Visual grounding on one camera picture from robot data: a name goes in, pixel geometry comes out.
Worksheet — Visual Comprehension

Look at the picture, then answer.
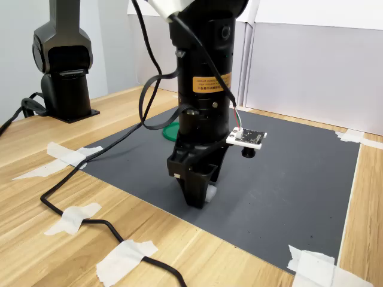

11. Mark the small white plastic terminal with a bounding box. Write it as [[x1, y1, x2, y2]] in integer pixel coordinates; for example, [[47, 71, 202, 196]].
[[205, 184, 217, 204]]

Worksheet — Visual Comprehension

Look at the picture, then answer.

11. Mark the round green lid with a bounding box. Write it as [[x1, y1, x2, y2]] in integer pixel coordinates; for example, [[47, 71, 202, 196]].
[[162, 121, 181, 142]]

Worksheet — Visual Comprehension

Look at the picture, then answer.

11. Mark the dark grey mat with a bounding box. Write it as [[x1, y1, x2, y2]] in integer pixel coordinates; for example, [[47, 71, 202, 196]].
[[80, 102, 362, 275]]

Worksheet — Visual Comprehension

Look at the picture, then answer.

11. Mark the white partition panel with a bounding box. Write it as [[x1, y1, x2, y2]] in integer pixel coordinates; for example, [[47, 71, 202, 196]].
[[126, 0, 260, 106], [239, 0, 383, 137]]

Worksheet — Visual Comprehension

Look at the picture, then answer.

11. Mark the long white tape strip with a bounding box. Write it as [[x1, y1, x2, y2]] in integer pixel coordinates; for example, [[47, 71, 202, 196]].
[[336, 143, 363, 267]]

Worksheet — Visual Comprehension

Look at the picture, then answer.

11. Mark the white gripper camera box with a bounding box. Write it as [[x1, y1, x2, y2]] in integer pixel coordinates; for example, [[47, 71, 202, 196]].
[[226, 126, 268, 158]]

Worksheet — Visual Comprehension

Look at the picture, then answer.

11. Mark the black camera cable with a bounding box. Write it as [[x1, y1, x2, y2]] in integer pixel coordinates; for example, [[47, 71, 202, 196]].
[[39, 0, 242, 287]]

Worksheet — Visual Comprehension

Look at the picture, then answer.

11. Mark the black base power cable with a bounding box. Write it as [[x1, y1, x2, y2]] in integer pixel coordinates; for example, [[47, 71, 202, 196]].
[[0, 92, 49, 137]]

